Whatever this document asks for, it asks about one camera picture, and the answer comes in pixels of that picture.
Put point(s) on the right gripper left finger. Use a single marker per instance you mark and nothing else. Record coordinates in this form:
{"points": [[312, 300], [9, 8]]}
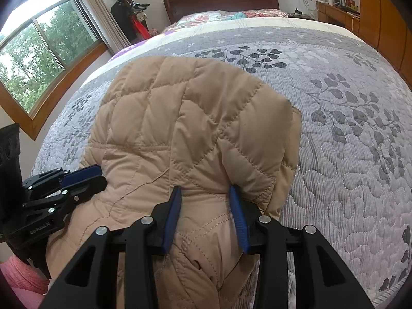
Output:
{"points": [[90, 279]]}

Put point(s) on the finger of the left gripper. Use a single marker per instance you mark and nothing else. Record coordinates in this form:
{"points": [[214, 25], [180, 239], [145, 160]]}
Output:
{"points": [[80, 175]]}

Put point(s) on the floral pillow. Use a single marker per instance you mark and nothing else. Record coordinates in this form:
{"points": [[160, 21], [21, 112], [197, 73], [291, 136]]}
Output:
{"points": [[198, 18]]}

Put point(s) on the dark wooden headboard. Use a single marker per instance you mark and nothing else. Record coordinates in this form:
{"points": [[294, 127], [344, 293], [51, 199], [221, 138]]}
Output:
{"points": [[177, 9]]}

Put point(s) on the orange wooden wardrobe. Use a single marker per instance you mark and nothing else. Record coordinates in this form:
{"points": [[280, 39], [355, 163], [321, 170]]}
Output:
{"points": [[384, 27]]}

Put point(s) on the pink towel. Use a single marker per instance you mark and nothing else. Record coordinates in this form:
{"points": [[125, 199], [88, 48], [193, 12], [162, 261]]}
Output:
{"points": [[28, 285]]}

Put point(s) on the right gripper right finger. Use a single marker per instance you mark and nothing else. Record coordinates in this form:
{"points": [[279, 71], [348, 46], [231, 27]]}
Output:
{"points": [[322, 278]]}

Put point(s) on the wooden desk with clutter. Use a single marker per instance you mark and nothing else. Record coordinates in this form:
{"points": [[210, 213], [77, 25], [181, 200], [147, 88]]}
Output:
{"points": [[338, 15]]}

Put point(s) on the teal garment on bed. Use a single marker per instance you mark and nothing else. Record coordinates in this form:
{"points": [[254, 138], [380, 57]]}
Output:
{"points": [[238, 15]]}

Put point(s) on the coat stand with clothes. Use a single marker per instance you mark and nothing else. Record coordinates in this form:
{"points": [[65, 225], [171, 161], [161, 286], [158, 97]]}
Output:
{"points": [[131, 18]]}

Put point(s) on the beige side curtain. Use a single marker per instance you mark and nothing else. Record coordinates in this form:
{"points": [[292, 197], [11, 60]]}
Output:
{"points": [[105, 24]]}

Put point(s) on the beige quilted down coat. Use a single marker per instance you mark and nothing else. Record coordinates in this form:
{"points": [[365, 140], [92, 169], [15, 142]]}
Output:
{"points": [[203, 125]]}

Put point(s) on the grey floral quilted bedspread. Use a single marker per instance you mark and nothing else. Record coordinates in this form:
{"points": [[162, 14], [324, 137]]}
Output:
{"points": [[353, 178]]}

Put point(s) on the large side window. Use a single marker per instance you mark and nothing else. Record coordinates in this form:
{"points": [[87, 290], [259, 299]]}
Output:
{"points": [[45, 46]]}

